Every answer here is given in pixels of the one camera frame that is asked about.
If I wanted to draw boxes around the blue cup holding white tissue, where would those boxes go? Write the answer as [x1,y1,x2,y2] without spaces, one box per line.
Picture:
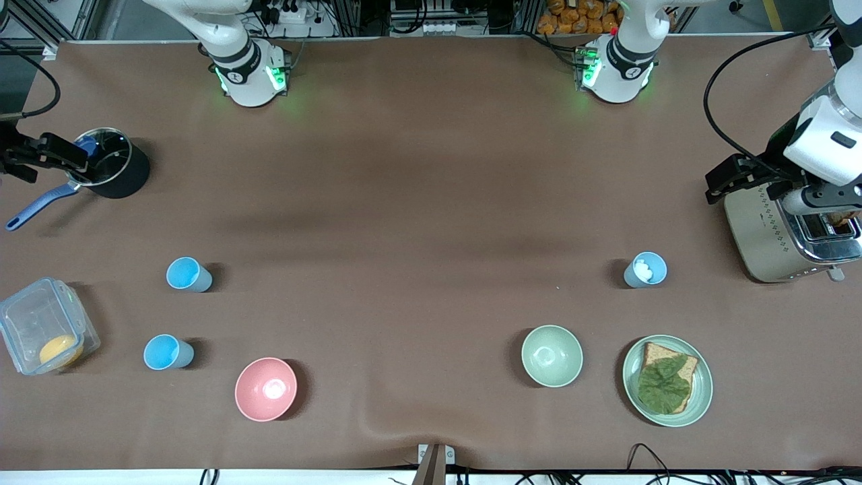
[623,251,668,289]

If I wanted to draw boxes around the light blue plastic cup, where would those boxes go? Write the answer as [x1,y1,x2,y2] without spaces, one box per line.
[166,257,213,294]
[143,334,195,371]

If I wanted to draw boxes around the glass pot lid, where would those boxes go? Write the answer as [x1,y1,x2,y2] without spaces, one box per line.
[67,127,133,187]

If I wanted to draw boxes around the beige and chrome toaster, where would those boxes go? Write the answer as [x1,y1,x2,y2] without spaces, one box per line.
[724,182,862,284]

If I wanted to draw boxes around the clear plastic food container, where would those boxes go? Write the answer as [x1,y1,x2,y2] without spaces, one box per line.
[0,277,102,377]

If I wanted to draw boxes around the yellow orange fruit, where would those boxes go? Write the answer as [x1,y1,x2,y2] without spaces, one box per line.
[38,334,85,368]

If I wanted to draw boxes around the brown bread slice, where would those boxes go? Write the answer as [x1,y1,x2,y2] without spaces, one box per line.
[640,342,700,414]

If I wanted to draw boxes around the green lettuce leaf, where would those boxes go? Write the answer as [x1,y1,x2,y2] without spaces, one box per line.
[637,355,693,414]

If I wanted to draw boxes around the pale green plate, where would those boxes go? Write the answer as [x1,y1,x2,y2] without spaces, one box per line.
[622,334,714,428]

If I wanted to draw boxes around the orange snack bags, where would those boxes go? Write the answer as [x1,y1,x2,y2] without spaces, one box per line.
[537,0,625,36]

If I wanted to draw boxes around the pale green bowl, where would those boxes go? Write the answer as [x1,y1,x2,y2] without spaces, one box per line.
[521,325,585,389]

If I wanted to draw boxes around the white power strip with plugs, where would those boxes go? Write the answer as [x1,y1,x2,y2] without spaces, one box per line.
[263,0,309,26]

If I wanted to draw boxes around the pink bowl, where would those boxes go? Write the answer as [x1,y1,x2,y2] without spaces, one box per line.
[234,357,298,423]

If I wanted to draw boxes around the brown table mat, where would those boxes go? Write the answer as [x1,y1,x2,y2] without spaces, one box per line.
[0,34,862,472]

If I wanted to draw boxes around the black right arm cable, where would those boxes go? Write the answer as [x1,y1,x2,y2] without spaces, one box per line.
[0,39,62,121]

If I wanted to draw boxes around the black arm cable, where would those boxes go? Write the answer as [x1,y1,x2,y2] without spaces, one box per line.
[702,27,839,176]
[0,39,62,121]

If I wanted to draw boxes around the black pot with blue handle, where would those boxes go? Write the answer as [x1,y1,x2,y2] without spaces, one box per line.
[5,127,152,232]

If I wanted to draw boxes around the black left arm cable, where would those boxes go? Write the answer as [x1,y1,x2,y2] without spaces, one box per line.
[702,27,839,176]

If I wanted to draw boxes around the black cable loop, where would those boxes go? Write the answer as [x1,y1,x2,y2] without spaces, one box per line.
[626,442,674,485]

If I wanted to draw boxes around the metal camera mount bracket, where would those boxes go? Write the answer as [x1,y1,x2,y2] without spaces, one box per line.
[412,443,456,485]

